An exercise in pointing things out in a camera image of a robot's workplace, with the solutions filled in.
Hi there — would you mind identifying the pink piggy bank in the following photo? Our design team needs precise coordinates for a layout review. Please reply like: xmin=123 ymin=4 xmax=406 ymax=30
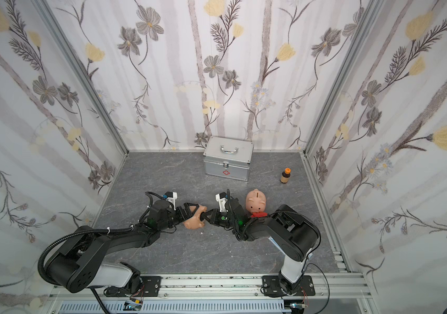
xmin=184 ymin=205 xmax=207 ymax=230
xmin=245 ymin=189 xmax=267 ymax=215

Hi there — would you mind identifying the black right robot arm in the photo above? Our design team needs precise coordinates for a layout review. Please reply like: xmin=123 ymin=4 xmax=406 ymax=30
xmin=195 ymin=189 xmax=322 ymax=298

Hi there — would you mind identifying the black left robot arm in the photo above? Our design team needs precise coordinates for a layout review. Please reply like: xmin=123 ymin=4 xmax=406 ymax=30
xmin=37 ymin=192 xmax=204 ymax=293

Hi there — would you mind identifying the red piggy bank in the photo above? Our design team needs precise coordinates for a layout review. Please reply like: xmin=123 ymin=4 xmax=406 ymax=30
xmin=250 ymin=212 xmax=269 ymax=218

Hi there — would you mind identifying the silver aluminium first aid case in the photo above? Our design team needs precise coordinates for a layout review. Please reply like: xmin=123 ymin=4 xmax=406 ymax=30
xmin=203 ymin=137 xmax=254 ymax=181

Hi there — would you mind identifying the small brown orange-capped bottle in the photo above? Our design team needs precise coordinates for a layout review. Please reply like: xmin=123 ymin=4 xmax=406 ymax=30
xmin=280 ymin=168 xmax=291 ymax=184

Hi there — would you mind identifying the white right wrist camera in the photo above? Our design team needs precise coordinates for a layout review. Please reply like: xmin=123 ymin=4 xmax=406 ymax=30
xmin=216 ymin=192 xmax=228 ymax=213

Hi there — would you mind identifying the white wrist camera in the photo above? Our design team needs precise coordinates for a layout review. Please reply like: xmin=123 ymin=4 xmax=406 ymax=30
xmin=216 ymin=192 xmax=228 ymax=213
xmin=163 ymin=191 xmax=178 ymax=210

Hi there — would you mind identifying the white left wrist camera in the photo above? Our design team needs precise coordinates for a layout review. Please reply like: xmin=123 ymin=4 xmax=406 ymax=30
xmin=163 ymin=191 xmax=178 ymax=210

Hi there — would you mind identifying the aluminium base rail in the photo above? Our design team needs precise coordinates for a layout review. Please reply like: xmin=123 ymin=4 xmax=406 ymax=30
xmin=43 ymin=272 xmax=378 ymax=313

